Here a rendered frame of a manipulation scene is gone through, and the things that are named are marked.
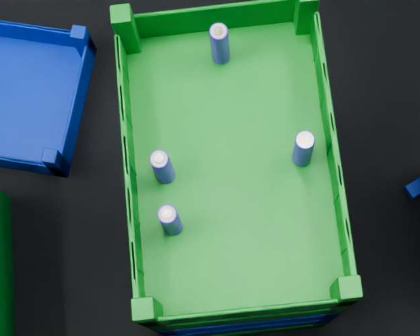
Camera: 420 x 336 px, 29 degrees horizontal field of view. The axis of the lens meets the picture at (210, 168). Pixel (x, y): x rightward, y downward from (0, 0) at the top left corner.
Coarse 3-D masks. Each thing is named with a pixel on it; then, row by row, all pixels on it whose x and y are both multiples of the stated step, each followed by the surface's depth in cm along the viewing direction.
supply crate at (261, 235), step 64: (128, 64) 83; (192, 64) 83; (256, 64) 83; (320, 64) 77; (128, 128) 78; (192, 128) 81; (256, 128) 81; (320, 128) 81; (128, 192) 75; (192, 192) 80; (256, 192) 79; (320, 192) 79; (192, 256) 78; (256, 256) 78; (320, 256) 77; (192, 320) 74
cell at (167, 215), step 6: (168, 204) 73; (162, 210) 73; (168, 210) 73; (174, 210) 73; (162, 216) 73; (168, 216) 72; (174, 216) 73; (162, 222) 73; (168, 222) 73; (174, 222) 73; (180, 222) 76; (168, 228) 75; (174, 228) 75; (180, 228) 77; (174, 234) 78
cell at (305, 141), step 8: (296, 136) 74; (304, 136) 74; (312, 136) 74; (296, 144) 74; (304, 144) 74; (312, 144) 74; (296, 152) 76; (304, 152) 74; (296, 160) 78; (304, 160) 77
